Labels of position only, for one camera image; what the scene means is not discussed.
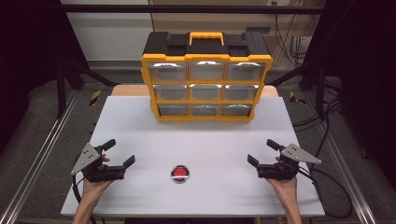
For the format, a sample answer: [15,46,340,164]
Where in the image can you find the aluminium rail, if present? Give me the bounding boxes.
[303,92,378,224]
[0,90,79,224]

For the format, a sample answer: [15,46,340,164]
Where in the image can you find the black horizontal bar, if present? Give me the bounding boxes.
[60,4,339,15]

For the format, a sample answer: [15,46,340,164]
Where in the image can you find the person's left hand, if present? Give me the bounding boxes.
[81,154,115,197]

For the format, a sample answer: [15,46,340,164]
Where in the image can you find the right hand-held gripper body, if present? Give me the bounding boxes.
[256,143,323,182]

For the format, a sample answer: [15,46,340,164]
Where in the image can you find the black metal stand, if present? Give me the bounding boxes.
[55,58,121,119]
[266,58,327,117]

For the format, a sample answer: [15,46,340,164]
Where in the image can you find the black curtain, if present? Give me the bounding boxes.
[0,0,89,154]
[311,0,396,189]

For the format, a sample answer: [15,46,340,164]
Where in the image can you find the round clear case red disc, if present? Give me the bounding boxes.
[170,164,191,185]

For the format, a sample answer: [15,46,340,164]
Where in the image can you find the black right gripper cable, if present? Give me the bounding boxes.
[297,166,354,219]

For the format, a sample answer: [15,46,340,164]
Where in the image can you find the yellow black striped tape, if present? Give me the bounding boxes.
[89,90,103,107]
[289,91,308,105]

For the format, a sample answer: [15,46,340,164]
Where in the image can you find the person's right hand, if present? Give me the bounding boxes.
[268,156,299,200]

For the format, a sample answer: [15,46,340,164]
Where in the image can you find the hanging cable bundle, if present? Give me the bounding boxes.
[274,13,314,67]

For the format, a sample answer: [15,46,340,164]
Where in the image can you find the yellow black drawer organizer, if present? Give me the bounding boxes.
[140,31,275,123]

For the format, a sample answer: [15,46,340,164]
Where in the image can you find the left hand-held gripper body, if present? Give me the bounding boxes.
[70,142,127,184]

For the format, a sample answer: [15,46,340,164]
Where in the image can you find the white wall socket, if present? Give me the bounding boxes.
[265,0,292,7]

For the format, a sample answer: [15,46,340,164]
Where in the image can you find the black floor cables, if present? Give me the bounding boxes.
[291,77,344,162]

